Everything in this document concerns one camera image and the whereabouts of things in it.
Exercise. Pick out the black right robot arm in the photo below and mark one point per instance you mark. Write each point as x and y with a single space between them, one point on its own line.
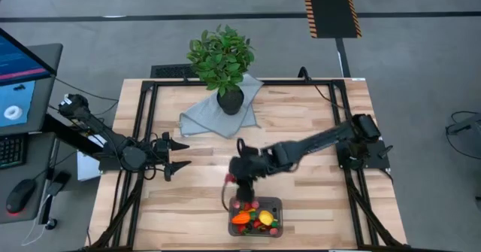
319 139

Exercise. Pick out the white box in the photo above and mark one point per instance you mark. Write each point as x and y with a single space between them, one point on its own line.
86 165

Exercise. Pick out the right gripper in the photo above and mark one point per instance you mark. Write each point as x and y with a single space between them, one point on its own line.
248 165

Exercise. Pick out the red toy strawberry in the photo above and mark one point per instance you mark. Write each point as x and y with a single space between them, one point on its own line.
246 206
241 228

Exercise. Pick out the black hazard striped mat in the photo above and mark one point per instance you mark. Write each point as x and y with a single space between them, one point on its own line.
330 7

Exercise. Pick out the black phone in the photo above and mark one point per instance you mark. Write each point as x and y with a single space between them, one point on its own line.
58 183

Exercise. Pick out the small pink toy fruit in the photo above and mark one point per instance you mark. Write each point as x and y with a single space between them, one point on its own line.
255 204
236 204
273 231

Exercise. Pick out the grey computer desk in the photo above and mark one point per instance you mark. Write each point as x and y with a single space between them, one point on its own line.
37 158

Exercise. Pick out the black computer mouse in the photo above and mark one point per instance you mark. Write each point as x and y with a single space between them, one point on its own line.
20 193

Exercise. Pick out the green potted plant, black pot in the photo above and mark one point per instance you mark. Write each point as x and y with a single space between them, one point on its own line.
221 56

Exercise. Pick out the orange toy carrot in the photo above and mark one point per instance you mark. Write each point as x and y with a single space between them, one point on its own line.
240 218

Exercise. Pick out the black aluminium table frame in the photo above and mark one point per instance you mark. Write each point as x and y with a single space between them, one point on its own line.
300 82

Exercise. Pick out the computer monitor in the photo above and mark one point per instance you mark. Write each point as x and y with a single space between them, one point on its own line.
19 64

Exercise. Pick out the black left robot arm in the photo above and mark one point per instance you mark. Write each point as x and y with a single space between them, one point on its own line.
95 126

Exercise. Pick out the clear plastic tupperware container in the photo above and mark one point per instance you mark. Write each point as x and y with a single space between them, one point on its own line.
280 203

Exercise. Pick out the black keyboard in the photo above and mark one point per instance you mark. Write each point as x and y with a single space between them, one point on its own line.
11 150

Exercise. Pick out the grey stand base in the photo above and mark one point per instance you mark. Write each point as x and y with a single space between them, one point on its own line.
467 124

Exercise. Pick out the black floor grate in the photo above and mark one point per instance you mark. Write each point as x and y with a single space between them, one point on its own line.
171 71

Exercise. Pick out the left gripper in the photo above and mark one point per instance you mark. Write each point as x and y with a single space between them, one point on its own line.
163 150

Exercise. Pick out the grey waffle cloth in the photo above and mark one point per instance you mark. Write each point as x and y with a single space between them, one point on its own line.
203 116

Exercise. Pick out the yellow toy lemon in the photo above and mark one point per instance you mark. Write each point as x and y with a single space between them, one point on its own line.
266 217

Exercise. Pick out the red strawberry with long stem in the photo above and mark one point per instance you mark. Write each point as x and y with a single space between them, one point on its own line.
257 223

